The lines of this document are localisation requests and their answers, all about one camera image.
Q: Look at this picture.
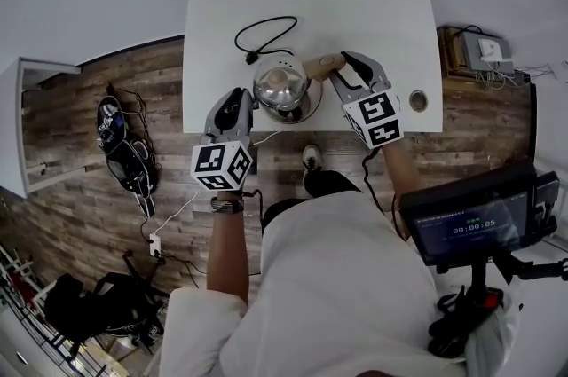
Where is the white side table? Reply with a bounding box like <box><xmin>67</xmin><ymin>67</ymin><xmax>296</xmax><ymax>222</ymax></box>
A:
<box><xmin>16</xmin><ymin>56</ymin><xmax>84</xmax><ymax>196</ymax></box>

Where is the black backpack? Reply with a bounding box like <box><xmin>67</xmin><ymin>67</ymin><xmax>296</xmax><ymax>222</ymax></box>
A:
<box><xmin>41</xmin><ymin>270</ymin><xmax>166</xmax><ymax>355</ymax></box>

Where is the metal bracelet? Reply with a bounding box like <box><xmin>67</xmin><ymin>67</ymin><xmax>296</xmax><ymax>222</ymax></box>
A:
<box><xmin>209</xmin><ymin>194</ymin><xmax>247</xmax><ymax>216</ymax></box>

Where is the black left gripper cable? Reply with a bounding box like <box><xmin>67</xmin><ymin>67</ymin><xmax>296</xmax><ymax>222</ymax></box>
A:
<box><xmin>239</xmin><ymin>187</ymin><xmax>267</xmax><ymax>230</ymax></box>

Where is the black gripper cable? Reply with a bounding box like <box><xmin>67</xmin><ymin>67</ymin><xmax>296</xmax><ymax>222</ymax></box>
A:
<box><xmin>239</xmin><ymin>187</ymin><xmax>267</xmax><ymax>230</ymax></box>
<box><xmin>361</xmin><ymin>147</ymin><xmax>412</xmax><ymax>241</ymax></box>

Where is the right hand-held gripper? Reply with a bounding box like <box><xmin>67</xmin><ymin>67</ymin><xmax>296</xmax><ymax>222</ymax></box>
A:
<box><xmin>327</xmin><ymin>50</ymin><xmax>405</xmax><ymax>151</ymax></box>

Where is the grey flat device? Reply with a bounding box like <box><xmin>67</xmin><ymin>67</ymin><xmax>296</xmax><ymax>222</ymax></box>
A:
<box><xmin>458</xmin><ymin>30</ymin><xmax>517</xmax><ymax>74</ymax></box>

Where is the person's white shoe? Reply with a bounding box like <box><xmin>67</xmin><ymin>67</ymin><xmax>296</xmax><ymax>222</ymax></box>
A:
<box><xmin>301</xmin><ymin>144</ymin><xmax>323</xmax><ymax>173</ymax></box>

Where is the white router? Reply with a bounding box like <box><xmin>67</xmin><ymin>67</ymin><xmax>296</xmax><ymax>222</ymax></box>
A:
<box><xmin>476</xmin><ymin>37</ymin><xmax>512</xmax><ymax>63</ymax></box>

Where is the white cable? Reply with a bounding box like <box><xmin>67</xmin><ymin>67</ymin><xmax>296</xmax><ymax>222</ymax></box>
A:
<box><xmin>156</xmin><ymin>130</ymin><xmax>285</xmax><ymax>235</ymax></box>

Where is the black bag on floor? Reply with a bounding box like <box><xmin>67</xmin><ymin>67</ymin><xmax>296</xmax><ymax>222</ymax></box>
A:
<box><xmin>95</xmin><ymin>84</ymin><xmax>161</xmax><ymax>217</ymax></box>

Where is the black power cord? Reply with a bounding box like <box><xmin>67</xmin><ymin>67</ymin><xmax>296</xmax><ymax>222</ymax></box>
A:
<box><xmin>233</xmin><ymin>15</ymin><xmax>299</xmax><ymax>67</ymax></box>

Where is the person's white shirt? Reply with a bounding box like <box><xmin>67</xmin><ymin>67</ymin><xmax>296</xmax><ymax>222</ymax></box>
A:
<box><xmin>154</xmin><ymin>187</ymin><xmax>525</xmax><ymax>377</ymax></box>

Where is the person's right forearm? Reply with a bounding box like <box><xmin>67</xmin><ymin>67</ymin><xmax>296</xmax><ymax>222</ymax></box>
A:
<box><xmin>380</xmin><ymin>139</ymin><xmax>423</xmax><ymax>208</ymax></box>

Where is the person's left forearm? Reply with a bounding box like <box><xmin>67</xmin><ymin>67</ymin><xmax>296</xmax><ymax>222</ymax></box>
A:
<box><xmin>205</xmin><ymin>200</ymin><xmax>250</xmax><ymax>306</ymax></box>

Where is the black screen monitor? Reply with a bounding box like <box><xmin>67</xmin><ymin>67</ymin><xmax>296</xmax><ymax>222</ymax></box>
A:
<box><xmin>398</xmin><ymin>161</ymin><xmax>561</xmax><ymax>269</ymax></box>

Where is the person's black trouser leg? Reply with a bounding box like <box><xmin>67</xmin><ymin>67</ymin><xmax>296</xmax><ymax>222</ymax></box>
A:
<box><xmin>262</xmin><ymin>197</ymin><xmax>308</xmax><ymax>235</ymax></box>
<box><xmin>303</xmin><ymin>169</ymin><xmax>364</xmax><ymax>200</ymax></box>

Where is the black monitor mount clamp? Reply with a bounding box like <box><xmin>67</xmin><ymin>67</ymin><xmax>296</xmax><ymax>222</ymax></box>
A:
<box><xmin>427</xmin><ymin>253</ymin><xmax>568</xmax><ymax>359</ymax></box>

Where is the glass kettle with wooden handle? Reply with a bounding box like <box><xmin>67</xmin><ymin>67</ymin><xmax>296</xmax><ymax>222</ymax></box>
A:
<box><xmin>252</xmin><ymin>51</ymin><xmax>348</xmax><ymax>125</ymax></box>

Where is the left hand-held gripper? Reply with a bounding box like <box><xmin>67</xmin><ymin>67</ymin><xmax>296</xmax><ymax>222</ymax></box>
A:
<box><xmin>190</xmin><ymin>87</ymin><xmax>258</xmax><ymax>193</ymax></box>

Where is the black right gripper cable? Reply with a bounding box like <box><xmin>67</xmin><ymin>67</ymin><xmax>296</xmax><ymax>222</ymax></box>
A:
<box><xmin>361</xmin><ymin>147</ymin><xmax>412</xmax><ymax>241</ymax></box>

